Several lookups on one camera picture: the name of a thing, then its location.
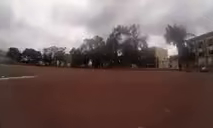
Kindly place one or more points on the long multi-storey building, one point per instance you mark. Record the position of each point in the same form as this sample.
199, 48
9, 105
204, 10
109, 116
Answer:
205, 50

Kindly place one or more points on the red running track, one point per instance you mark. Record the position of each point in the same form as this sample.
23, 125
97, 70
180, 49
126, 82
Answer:
107, 100

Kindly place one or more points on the grass field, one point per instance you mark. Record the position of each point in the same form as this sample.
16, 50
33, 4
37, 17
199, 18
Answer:
14, 70

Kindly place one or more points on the row of trees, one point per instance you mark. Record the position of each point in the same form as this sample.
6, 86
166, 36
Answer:
120, 46

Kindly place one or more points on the pale building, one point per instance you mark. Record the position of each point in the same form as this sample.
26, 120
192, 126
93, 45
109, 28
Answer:
159, 57

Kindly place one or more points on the tall tree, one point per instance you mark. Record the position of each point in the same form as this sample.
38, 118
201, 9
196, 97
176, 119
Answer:
175, 38

